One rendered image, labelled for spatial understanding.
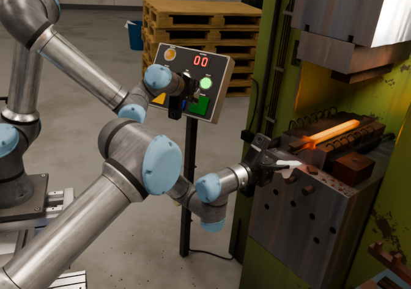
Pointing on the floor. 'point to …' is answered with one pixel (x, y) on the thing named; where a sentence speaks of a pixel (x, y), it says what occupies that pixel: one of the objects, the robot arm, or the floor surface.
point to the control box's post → (191, 127)
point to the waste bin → (135, 35)
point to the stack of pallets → (204, 33)
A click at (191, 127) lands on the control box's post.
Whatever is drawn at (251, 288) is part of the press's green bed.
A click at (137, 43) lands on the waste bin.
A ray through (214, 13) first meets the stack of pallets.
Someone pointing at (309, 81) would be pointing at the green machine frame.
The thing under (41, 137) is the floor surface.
